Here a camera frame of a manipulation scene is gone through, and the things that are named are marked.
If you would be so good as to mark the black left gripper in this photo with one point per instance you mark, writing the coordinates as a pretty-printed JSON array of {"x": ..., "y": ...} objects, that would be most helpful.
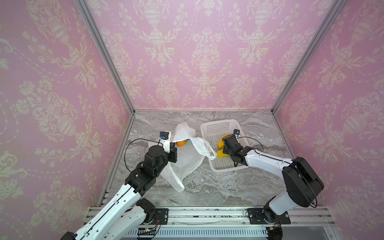
[{"x": 173, "y": 152}]

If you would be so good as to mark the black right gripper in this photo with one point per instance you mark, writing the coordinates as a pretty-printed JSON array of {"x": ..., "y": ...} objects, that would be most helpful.
[{"x": 229, "y": 143}]

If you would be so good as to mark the yellow orange toy mango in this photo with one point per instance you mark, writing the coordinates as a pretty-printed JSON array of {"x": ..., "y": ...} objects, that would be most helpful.
[{"x": 221, "y": 143}]

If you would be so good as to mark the green orange toy papaya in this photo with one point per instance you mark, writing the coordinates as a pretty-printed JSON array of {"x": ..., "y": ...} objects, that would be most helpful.
[{"x": 181, "y": 143}]

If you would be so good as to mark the white plastic bag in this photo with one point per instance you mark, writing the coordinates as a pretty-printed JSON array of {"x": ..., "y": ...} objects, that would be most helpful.
[{"x": 189, "y": 156}]

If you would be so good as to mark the long yellow toy fruit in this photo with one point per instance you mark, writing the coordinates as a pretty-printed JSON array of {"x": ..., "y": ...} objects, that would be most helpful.
[{"x": 220, "y": 154}]

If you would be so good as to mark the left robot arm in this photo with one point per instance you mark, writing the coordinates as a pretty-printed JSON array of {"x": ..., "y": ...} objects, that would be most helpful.
[{"x": 128, "y": 209}]

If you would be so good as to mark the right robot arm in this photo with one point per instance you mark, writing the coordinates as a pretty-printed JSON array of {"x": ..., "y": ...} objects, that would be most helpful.
[{"x": 302, "y": 183}]

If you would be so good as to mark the white perforated plastic basket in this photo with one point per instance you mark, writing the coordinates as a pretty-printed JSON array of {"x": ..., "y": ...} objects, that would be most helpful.
[{"x": 212, "y": 132}]

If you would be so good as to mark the white vented control box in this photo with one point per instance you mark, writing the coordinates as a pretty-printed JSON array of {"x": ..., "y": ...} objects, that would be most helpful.
[{"x": 219, "y": 233}]

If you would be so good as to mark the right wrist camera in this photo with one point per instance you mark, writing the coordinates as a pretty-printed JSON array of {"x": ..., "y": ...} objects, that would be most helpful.
[{"x": 236, "y": 133}]

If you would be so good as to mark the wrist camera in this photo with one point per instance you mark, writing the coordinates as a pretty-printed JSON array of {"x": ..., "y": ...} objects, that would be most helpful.
[
  {"x": 165, "y": 140},
  {"x": 236, "y": 133}
]

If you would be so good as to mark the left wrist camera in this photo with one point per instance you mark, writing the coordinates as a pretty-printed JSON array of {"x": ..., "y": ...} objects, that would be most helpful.
[{"x": 165, "y": 140}]

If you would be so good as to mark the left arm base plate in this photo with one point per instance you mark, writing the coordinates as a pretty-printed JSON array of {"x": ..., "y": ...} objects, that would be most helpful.
[{"x": 160, "y": 215}]

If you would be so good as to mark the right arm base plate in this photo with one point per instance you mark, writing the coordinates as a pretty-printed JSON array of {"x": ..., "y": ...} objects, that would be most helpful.
[{"x": 260, "y": 216}]

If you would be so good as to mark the aluminium front rail frame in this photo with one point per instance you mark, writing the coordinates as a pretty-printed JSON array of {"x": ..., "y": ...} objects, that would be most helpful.
[{"x": 305, "y": 224}]

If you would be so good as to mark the left aluminium corner post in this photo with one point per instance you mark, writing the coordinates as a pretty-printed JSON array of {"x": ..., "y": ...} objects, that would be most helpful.
[{"x": 101, "y": 46}]

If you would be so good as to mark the aluminium corner post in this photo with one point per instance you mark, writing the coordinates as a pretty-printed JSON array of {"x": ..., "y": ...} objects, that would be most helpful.
[
  {"x": 101, "y": 46},
  {"x": 319, "y": 35}
]

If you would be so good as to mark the right aluminium corner post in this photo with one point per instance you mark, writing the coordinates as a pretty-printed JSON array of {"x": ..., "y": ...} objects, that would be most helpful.
[{"x": 319, "y": 35}]

